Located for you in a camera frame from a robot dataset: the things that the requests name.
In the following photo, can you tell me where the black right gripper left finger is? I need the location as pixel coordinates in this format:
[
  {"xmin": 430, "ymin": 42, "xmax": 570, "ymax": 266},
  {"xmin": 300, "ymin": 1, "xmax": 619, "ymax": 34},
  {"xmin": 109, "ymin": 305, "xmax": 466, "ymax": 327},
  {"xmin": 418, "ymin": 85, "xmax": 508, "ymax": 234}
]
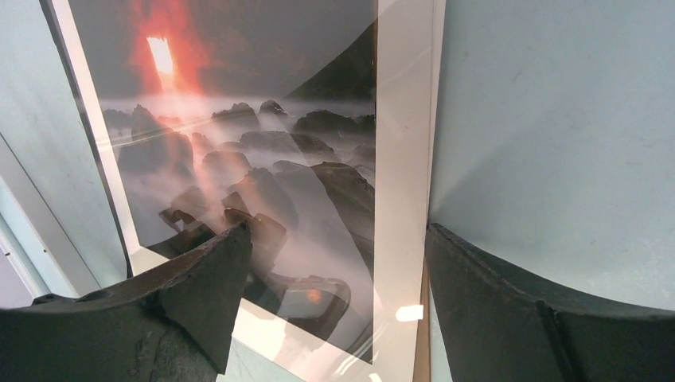
[{"xmin": 1, "ymin": 223, "xmax": 252, "ymax": 381}]

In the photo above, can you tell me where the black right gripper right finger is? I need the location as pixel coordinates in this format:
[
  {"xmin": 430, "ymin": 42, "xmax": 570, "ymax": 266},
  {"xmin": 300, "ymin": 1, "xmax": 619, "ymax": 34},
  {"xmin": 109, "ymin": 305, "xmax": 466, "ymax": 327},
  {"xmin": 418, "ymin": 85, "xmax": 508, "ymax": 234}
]
[{"xmin": 425, "ymin": 224, "xmax": 674, "ymax": 381}]

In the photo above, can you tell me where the sunset landscape photo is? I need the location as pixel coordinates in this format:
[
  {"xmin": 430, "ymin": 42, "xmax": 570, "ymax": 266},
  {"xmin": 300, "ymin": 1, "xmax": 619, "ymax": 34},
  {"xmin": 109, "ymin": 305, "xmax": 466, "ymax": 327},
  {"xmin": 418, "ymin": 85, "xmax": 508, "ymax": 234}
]
[{"xmin": 69, "ymin": 1, "xmax": 377, "ymax": 362}]

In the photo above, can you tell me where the white photo mat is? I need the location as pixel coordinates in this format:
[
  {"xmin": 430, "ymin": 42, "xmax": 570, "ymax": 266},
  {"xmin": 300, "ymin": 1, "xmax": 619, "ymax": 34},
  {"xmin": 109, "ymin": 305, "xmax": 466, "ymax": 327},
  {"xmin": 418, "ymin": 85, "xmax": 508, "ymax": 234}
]
[{"xmin": 44, "ymin": 1, "xmax": 445, "ymax": 381}]

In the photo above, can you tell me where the brown backing board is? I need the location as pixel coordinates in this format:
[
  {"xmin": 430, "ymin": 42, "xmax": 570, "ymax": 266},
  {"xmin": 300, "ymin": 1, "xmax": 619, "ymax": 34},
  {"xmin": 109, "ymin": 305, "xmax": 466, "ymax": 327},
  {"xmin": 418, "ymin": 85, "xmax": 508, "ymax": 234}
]
[{"xmin": 412, "ymin": 263, "xmax": 431, "ymax": 382}]

